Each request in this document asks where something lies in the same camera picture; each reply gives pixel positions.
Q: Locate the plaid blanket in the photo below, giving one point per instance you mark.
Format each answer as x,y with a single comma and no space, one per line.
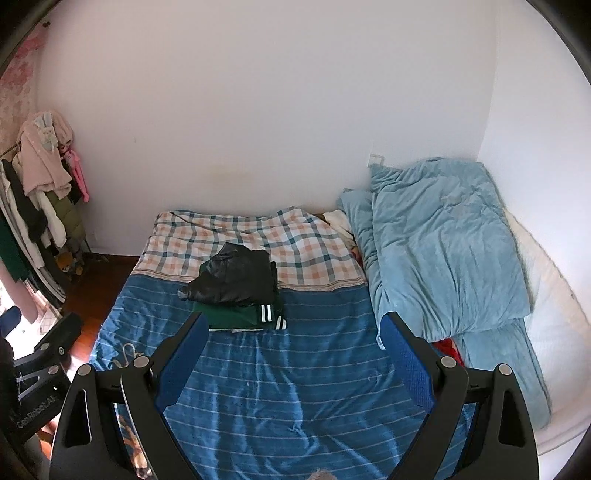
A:
314,249

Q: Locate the olive puffer jacket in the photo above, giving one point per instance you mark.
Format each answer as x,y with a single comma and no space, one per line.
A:
69,214

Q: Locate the folded green striped garment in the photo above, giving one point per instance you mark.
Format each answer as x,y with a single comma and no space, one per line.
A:
231,316

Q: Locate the white wall socket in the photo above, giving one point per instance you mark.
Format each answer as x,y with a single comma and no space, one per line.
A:
375,159

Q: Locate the white quilted mattress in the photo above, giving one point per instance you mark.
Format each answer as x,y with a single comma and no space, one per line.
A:
554,323

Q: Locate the white hanging garment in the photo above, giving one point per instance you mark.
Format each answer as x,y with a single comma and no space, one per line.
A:
53,226

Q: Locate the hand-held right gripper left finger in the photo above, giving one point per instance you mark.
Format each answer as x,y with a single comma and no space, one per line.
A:
182,364

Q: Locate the black hanging garment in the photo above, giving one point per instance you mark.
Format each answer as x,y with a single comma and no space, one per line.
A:
23,207

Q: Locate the cream cloth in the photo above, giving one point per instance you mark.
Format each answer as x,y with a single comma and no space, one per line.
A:
337,221

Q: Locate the pink fleece garment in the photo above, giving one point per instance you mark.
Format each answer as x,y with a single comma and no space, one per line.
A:
44,157

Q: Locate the brown teddy bear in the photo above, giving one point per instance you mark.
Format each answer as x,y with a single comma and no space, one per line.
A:
65,265

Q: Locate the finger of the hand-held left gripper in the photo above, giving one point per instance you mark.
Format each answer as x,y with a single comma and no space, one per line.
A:
10,323
62,334

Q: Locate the blue striped bed sheet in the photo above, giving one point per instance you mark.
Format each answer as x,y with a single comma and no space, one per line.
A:
286,383

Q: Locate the light blue duvet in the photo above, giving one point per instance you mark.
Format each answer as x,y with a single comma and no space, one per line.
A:
438,249

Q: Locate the black leather jacket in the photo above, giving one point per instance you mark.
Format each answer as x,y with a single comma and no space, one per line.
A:
235,277

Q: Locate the dark green hanging garment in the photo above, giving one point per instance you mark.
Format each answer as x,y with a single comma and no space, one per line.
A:
11,254

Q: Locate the pink plush item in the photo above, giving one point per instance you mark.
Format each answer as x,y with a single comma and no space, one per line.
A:
78,177

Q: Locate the metal clothes rack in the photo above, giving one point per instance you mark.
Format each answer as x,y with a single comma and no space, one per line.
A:
87,249

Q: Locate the red cloth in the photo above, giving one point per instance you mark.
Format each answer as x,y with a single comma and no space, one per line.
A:
448,348

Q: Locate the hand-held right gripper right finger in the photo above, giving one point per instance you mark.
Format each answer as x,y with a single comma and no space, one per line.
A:
408,364

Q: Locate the pink floral curtain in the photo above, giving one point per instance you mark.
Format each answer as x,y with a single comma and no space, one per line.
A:
18,69

